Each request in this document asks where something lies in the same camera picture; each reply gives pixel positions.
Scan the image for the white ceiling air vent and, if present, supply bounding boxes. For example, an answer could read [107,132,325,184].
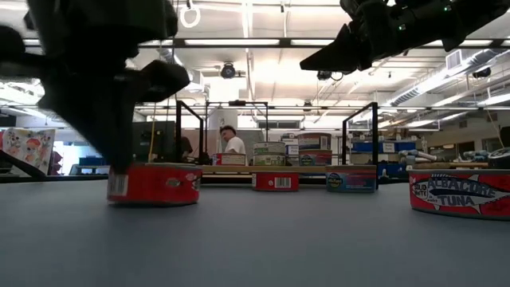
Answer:
[445,49,463,72]

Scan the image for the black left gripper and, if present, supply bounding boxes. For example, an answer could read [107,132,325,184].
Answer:
[0,26,139,173]

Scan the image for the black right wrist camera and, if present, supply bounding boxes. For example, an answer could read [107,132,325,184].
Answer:
[339,0,374,20]

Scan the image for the blue table mat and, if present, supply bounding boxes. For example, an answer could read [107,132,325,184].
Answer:
[0,175,510,287]

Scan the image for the person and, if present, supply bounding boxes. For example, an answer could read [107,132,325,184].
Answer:
[218,124,247,155]
[177,136,195,161]

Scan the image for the wooden workbench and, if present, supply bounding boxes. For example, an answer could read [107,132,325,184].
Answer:
[414,161,489,171]

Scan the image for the blue bin white print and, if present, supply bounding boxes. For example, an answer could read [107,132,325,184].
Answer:
[376,161,396,185]

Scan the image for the blue storage bins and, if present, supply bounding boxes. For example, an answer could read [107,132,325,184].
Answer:
[352,141,418,155]

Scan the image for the yellow hanging cable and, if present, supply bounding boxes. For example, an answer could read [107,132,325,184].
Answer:
[149,101,158,163]

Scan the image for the black table frame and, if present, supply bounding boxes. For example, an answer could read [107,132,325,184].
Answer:
[0,174,109,185]

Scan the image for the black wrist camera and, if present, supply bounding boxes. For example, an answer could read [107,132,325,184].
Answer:
[135,59,191,104]
[339,0,374,20]

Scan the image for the colourful printed cloth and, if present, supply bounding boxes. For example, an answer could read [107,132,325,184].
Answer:
[1,127,57,176]

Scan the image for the black round object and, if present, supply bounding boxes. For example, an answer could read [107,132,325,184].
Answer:
[487,146,510,171]

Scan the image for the black ceiling-hung camera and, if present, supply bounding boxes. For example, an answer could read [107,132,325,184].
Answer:
[317,70,344,82]

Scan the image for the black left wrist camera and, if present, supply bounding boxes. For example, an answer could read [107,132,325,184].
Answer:
[135,59,191,104]

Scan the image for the thick black curved cable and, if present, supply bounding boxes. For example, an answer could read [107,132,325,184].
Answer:
[0,149,45,179]

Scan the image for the black computer monitor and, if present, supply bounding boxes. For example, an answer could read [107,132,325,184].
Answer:
[133,121,176,163]

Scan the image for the black ceiling dome camera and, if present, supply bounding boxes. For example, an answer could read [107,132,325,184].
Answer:
[220,62,237,80]

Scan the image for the thin black gantry frame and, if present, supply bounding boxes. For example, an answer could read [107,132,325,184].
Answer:
[204,99,270,165]

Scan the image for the wooden shelf black wire frame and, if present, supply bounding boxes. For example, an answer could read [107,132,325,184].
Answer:
[174,99,379,189]

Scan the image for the blue crate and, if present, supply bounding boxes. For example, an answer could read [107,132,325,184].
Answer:
[78,156,107,167]

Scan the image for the white hanging ring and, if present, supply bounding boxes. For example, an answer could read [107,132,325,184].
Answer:
[178,3,202,29]

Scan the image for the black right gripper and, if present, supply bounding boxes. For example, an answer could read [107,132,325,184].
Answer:
[299,6,443,76]

